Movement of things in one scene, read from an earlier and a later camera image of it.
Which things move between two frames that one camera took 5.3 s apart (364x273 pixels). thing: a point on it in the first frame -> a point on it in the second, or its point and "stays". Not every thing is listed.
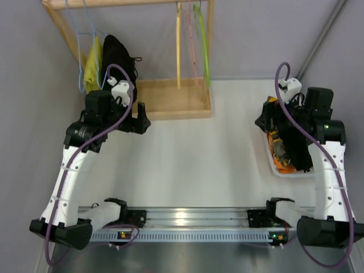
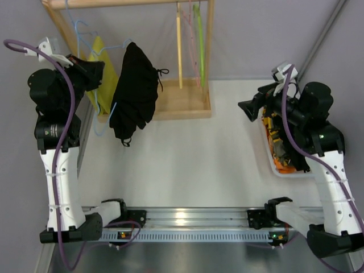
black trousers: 118,63 -> 137,95
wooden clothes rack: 164,98 stays
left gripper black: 139,122 -> 86,75
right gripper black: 267,117 -> 261,100
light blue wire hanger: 94,33 -> 97,53
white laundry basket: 283,174 stays
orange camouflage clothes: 282,162 stays
